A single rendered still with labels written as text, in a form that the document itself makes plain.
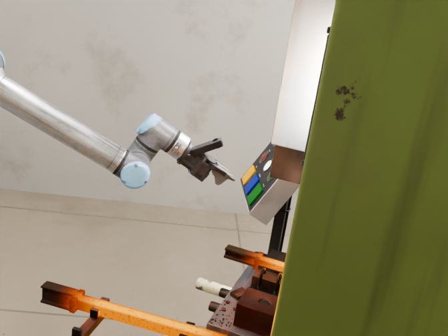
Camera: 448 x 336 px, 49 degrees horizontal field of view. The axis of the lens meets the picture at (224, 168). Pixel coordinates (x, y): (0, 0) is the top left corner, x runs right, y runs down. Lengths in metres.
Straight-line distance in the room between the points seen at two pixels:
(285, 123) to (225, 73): 2.68
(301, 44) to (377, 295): 0.55
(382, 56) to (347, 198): 0.21
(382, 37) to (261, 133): 3.23
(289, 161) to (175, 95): 2.68
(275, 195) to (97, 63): 2.38
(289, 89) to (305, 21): 0.14
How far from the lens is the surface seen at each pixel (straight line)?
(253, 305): 1.24
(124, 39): 3.79
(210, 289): 1.93
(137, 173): 1.57
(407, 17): 0.71
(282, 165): 1.20
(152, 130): 1.67
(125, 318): 1.17
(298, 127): 1.12
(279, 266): 1.37
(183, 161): 1.73
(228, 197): 4.06
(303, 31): 1.09
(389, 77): 0.71
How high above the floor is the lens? 1.67
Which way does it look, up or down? 19 degrees down
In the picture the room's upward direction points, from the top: 8 degrees clockwise
